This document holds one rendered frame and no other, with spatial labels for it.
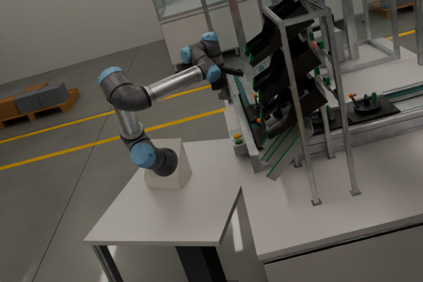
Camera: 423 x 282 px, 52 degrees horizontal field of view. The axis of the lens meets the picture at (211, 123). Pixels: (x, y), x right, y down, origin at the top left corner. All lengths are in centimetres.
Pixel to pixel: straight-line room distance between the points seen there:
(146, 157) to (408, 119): 130
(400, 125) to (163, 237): 127
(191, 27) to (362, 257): 570
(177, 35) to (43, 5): 431
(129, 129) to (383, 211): 117
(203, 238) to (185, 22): 549
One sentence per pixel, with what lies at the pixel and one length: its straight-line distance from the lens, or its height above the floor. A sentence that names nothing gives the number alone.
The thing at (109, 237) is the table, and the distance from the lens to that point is 215.
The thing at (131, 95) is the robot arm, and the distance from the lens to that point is 178.
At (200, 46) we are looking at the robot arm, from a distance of 200.
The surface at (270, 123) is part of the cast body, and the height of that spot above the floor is 125.
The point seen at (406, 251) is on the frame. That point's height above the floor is 69.
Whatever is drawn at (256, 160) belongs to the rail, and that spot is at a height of 93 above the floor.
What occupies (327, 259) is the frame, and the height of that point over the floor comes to 75.
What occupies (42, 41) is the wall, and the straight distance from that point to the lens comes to 1083.
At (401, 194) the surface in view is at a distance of 194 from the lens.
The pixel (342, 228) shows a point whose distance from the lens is 179.
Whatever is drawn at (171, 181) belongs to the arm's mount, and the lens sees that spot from 227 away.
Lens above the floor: 202
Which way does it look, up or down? 24 degrees down
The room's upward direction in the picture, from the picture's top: 16 degrees counter-clockwise
